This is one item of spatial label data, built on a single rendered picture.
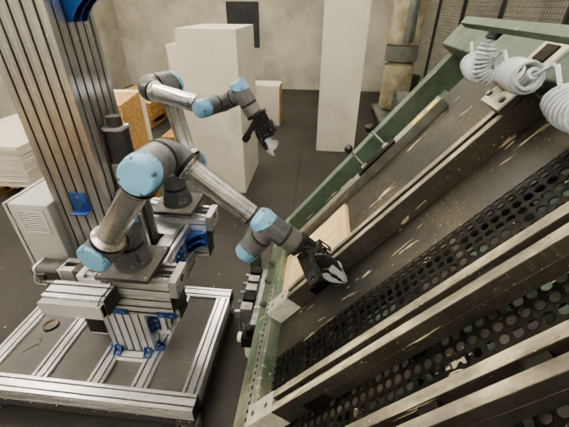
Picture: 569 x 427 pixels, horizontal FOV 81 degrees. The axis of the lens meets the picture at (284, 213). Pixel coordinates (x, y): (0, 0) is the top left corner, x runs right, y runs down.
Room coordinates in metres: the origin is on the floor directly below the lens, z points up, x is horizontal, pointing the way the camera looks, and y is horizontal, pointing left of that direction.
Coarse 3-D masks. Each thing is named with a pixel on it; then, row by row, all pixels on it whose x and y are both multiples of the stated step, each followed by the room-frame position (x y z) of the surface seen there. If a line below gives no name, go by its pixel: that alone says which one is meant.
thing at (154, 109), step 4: (136, 84) 7.69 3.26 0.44; (128, 88) 7.26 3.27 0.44; (132, 88) 7.26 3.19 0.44; (136, 88) 7.26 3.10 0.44; (148, 104) 6.07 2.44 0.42; (152, 104) 6.17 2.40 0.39; (156, 104) 6.28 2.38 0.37; (160, 104) 6.47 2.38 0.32; (148, 108) 6.06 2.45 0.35; (152, 108) 6.15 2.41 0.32; (156, 108) 6.27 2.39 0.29; (160, 108) 6.41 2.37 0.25; (164, 108) 6.59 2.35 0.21; (148, 112) 6.06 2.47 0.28; (152, 112) 6.10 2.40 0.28; (156, 112) 6.22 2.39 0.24; (160, 112) 6.43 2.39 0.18; (164, 112) 6.57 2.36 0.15; (148, 116) 6.07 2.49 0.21; (152, 116) 6.06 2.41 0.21; (156, 116) 6.22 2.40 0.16; (160, 116) 6.62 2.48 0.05; (164, 116) 6.61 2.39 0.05; (152, 120) 6.10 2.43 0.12; (160, 120) 6.43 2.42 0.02; (152, 124) 6.07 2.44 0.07; (156, 124) 6.21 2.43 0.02
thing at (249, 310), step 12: (252, 276) 1.28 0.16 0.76; (264, 276) 1.31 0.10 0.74; (252, 288) 1.19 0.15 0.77; (240, 300) 1.15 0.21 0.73; (252, 300) 1.12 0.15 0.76; (240, 312) 1.06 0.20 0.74; (252, 312) 1.07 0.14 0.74; (240, 324) 1.11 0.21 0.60; (252, 324) 1.00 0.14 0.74; (240, 336) 0.93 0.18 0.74; (252, 336) 0.92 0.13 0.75
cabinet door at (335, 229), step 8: (344, 208) 1.22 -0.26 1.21; (336, 216) 1.22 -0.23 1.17; (344, 216) 1.16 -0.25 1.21; (328, 224) 1.22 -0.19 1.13; (336, 224) 1.16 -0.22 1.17; (344, 224) 1.11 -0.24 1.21; (320, 232) 1.22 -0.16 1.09; (328, 232) 1.17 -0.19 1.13; (336, 232) 1.10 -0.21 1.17; (344, 232) 1.06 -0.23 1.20; (328, 240) 1.11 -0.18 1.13; (336, 240) 1.06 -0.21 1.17; (288, 256) 1.28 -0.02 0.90; (296, 256) 1.22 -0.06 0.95; (288, 264) 1.21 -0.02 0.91; (296, 264) 1.15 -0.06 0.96; (288, 272) 1.15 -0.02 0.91; (296, 272) 1.09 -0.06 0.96; (288, 280) 1.08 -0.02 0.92
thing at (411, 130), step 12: (432, 108) 1.28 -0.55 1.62; (444, 108) 1.27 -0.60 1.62; (420, 120) 1.28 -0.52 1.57; (432, 120) 1.27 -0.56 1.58; (408, 132) 1.28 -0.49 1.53; (396, 144) 1.29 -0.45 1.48; (384, 156) 1.29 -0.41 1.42; (372, 168) 1.29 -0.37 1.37; (360, 180) 1.30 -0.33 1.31; (348, 192) 1.30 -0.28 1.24; (336, 204) 1.31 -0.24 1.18; (324, 216) 1.31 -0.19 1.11; (312, 228) 1.32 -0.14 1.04
